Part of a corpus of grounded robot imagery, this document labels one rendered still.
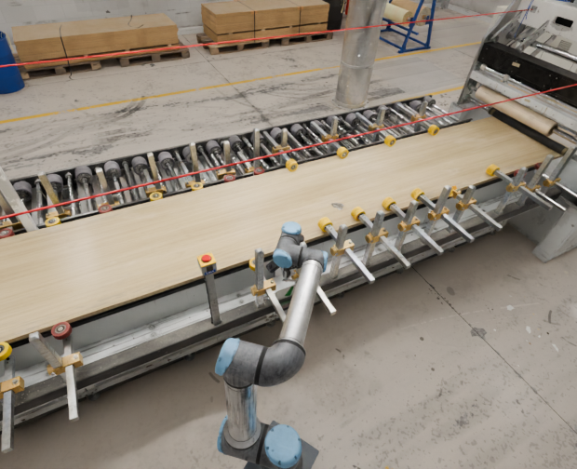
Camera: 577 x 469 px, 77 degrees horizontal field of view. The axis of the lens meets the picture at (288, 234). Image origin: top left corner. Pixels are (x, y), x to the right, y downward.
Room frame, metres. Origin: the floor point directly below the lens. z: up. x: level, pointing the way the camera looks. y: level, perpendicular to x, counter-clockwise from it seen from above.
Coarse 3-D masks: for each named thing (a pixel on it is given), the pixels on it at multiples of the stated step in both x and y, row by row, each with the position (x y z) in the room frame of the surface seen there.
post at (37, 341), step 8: (32, 336) 0.70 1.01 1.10; (40, 336) 0.71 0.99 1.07; (32, 344) 0.68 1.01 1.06; (40, 344) 0.69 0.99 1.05; (48, 344) 0.72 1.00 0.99; (40, 352) 0.68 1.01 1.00; (48, 352) 0.69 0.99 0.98; (48, 360) 0.68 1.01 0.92; (56, 360) 0.69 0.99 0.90; (64, 376) 0.68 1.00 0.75
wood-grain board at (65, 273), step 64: (448, 128) 3.08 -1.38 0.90; (192, 192) 1.93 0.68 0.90; (256, 192) 1.98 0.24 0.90; (320, 192) 2.03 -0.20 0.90; (384, 192) 2.08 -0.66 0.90; (0, 256) 1.25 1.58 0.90; (64, 256) 1.29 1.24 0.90; (128, 256) 1.32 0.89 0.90; (192, 256) 1.35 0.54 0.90; (0, 320) 0.87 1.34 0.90; (64, 320) 0.89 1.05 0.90
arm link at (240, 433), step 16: (224, 352) 0.52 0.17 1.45; (240, 352) 0.52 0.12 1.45; (256, 352) 0.52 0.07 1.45; (224, 368) 0.48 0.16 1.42; (240, 368) 0.48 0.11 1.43; (256, 368) 0.47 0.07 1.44; (224, 384) 0.49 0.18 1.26; (240, 384) 0.46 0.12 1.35; (256, 384) 0.45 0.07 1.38; (240, 400) 0.45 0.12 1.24; (256, 400) 0.49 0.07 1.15; (240, 416) 0.44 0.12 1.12; (256, 416) 0.49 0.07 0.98; (224, 432) 0.46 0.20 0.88; (240, 432) 0.43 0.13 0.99; (256, 432) 0.46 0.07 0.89; (224, 448) 0.42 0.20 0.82; (240, 448) 0.40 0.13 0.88; (256, 448) 0.42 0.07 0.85
